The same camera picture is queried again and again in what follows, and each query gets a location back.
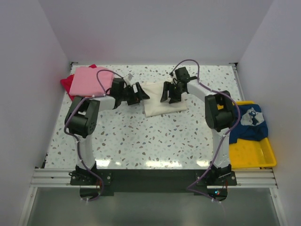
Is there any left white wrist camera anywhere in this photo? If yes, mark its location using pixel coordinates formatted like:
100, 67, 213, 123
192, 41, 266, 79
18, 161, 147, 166
126, 73, 133, 81

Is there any cream t shirt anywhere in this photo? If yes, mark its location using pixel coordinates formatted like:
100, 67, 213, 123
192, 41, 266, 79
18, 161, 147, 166
141, 81, 188, 117

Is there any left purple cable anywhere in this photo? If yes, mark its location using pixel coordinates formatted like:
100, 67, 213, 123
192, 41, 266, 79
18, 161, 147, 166
63, 69, 132, 202

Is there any red folded t shirt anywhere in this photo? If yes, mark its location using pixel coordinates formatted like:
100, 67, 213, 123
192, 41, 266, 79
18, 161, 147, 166
60, 65, 97, 96

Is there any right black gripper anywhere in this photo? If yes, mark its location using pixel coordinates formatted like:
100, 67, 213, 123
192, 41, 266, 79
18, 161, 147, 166
160, 81, 184, 104

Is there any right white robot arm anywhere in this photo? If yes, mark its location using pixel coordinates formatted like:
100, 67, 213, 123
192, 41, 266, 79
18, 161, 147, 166
160, 67, 236, 185

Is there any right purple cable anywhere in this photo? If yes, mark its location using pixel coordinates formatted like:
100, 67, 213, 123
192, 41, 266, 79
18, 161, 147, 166
169, 59, 241, 197

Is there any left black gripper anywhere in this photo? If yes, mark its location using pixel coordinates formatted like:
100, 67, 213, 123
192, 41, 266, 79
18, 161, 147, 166
119, 82, 149, 105

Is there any aluminium frame rail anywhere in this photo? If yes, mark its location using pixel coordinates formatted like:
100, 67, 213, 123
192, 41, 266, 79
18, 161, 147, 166
19, 62, 279, 226

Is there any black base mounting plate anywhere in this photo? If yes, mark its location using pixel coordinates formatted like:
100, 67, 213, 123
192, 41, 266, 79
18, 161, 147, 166
69, 168, 237, 200

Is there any yellow plastic tray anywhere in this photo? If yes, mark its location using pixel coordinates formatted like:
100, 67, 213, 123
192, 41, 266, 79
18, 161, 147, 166
214, 101, 277, 169

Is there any navy blue t shirt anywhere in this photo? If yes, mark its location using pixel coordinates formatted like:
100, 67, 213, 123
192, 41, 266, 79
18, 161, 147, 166
229, 104, 269, 144

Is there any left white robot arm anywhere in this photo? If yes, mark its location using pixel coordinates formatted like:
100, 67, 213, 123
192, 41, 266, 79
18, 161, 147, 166
64, 78, 150, 185

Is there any pink folded t shirt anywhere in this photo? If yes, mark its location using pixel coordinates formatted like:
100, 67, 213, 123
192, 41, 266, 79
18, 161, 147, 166
69, 66, 114, 97

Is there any purple cable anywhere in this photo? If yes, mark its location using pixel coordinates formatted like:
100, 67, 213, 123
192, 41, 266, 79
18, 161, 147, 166
63, 69, 132, 202
169, 59, 241, 197

